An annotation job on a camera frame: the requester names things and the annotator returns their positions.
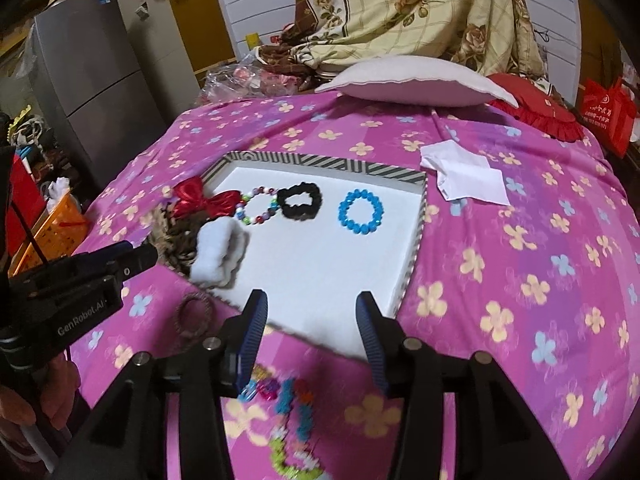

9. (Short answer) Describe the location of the striped hexagonal white tray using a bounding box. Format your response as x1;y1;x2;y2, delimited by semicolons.
202;151;426;359

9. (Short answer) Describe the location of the white paper sheet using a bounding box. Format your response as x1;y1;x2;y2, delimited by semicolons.
420;140;510;206

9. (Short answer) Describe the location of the cream floral quilt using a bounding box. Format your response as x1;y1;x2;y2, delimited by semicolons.
257;0;546;80

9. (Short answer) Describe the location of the red satin bow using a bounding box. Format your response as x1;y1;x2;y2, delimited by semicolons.
172;176;242;220

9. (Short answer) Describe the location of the black cable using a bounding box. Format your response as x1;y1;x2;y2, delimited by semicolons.
8;201;51;266

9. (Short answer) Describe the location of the pink grey woven bangle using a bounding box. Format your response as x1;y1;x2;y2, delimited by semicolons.
174;292;214;340

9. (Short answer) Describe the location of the red box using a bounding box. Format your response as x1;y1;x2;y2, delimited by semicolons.
6;155;46;256

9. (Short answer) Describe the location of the black scrunchie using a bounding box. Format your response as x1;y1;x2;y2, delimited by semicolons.
277;182;322;221

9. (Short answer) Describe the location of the leopard print hair bow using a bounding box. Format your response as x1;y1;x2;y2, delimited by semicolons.
146;205;209;276

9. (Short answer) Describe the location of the blue green flower bracelet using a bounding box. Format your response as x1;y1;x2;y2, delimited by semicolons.
267;378;327;480

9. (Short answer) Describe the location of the red shopping bag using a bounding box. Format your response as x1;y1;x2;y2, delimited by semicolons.
579;77;637;158

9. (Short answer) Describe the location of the clear plastic bag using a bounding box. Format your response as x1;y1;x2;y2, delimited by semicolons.
195;56;314;106

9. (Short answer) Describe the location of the orange plastic basket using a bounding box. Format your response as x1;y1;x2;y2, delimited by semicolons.
10;192;90;276

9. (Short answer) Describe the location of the white pink pillow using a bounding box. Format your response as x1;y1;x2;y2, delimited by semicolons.
316;55;518;107

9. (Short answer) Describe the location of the blue bead bracelet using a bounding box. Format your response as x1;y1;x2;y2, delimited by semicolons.
337;187;385;236

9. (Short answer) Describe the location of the pink floral bed sheet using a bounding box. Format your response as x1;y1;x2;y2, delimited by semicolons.
72;92;639;479

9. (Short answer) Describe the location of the white fluffy hair band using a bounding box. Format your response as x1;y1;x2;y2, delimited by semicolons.
189;217;246;288

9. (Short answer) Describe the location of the grey refrigerator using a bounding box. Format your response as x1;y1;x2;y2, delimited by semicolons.
29;0;166;190

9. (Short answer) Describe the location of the person's left hand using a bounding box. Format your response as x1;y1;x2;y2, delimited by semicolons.
1;352;80;479

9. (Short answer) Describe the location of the multicolour round bead bracelet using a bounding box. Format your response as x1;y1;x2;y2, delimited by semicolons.
233;185;281;226

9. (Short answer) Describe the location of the red ruffled cushion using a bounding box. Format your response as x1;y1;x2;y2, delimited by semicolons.
489;74;584;143

